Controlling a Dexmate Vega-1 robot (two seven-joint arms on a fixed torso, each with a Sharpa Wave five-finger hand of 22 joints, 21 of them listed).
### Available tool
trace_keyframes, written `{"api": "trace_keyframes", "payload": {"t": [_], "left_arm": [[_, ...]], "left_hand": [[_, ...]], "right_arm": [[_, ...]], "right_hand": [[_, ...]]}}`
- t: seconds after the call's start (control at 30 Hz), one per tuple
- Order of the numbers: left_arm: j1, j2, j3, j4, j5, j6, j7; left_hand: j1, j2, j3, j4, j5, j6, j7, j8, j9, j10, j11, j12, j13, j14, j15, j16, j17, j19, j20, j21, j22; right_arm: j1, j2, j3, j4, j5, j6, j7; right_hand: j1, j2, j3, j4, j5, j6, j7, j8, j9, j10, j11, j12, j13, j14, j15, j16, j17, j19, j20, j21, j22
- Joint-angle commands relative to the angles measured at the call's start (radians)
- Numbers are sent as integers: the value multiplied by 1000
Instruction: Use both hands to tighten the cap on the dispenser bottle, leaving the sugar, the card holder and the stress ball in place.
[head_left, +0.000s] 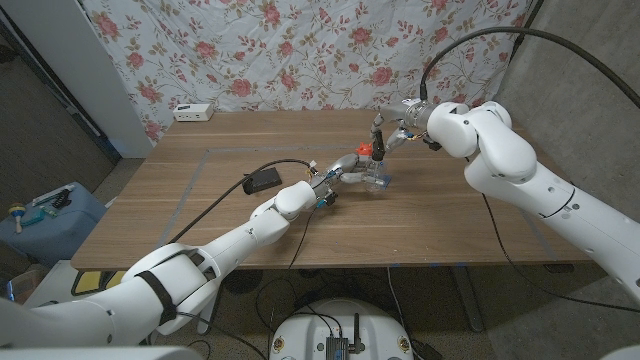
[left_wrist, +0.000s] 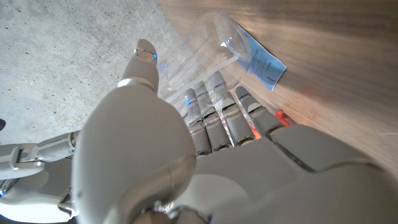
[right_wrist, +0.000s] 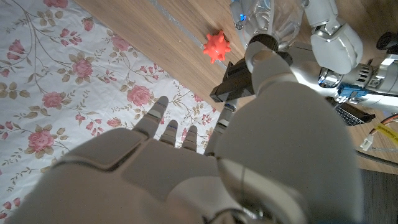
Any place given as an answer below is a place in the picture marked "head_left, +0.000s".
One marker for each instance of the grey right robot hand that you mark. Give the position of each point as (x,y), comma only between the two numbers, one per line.
(405,114)

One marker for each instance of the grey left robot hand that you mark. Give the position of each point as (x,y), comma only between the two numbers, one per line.
(342,164)

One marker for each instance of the clear spray bottle black cap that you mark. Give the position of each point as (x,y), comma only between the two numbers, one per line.
(377,150)

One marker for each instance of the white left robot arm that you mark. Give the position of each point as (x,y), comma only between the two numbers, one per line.
(225,250)

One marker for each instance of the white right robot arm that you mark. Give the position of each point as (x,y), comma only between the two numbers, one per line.
(540,185)

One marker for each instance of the orange spiky stress ball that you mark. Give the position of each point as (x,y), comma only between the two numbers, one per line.
(363,149)

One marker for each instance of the black card holder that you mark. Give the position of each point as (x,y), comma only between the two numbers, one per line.
(262,181)

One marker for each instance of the grey tape outline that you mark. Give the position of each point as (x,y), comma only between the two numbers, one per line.
(250,148)

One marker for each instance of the floral backdrop cloth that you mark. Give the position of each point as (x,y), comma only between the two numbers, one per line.
(300,50)

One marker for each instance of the black round fan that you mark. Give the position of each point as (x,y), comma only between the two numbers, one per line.
(245,280)

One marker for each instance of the white power strip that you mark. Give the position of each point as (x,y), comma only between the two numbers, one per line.
(193,112)

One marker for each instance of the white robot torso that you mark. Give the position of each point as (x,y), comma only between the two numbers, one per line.
(340,325)

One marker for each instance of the grey table leg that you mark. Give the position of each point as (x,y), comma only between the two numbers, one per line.
(470,305)

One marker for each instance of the yellow black floor mat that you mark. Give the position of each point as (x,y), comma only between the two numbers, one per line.
(90,282)

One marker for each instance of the black clip tool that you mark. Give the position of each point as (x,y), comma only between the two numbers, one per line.
(61,198)

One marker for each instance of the white flat tool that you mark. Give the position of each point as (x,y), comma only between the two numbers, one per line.
(52,195)

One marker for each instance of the blue storage case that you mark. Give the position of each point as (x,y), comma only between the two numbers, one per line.
(55,235)

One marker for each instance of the teal hand tool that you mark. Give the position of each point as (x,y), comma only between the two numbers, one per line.
(35,218)

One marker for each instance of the yellow blue toy maraca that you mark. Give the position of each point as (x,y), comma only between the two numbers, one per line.
(17,212)

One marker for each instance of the white wall panel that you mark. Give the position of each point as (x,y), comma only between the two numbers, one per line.
(90,75)

